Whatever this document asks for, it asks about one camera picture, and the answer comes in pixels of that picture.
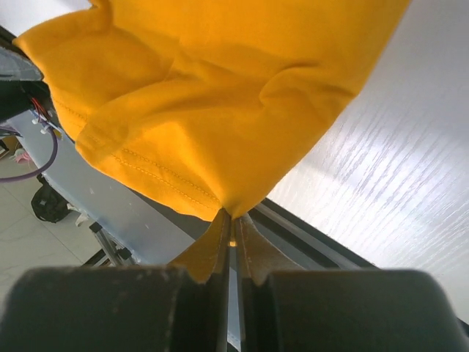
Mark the aluminium front rail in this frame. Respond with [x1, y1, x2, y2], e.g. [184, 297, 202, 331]
[249, 199, 376, 270]

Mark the orange t shirt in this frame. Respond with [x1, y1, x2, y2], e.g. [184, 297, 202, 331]
[12, 0, 413, 223]

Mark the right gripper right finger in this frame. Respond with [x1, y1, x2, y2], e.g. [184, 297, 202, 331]
[234, 216, 462, 351]

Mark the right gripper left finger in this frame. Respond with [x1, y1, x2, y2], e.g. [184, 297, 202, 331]
[1, 210, 231, 351]

